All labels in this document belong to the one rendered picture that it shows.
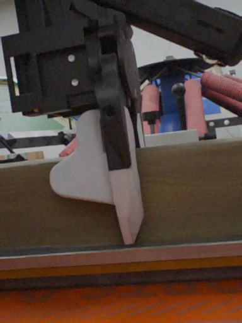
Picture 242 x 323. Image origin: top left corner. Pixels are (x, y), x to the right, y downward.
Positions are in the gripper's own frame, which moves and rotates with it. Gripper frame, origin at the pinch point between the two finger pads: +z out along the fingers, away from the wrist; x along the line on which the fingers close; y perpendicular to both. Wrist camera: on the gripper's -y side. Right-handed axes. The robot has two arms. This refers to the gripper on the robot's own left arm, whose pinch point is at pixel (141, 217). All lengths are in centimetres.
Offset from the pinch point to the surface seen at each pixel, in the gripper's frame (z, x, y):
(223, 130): -13, -440, -37
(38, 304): 4.7, 2.9, 7.7
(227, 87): -19, -93, -16
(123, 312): 4.9, 4.9, 1.2
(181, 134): -7, -54, -2
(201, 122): -10, -77, -7
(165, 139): -6, -54, 1
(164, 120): -14, -108, 5
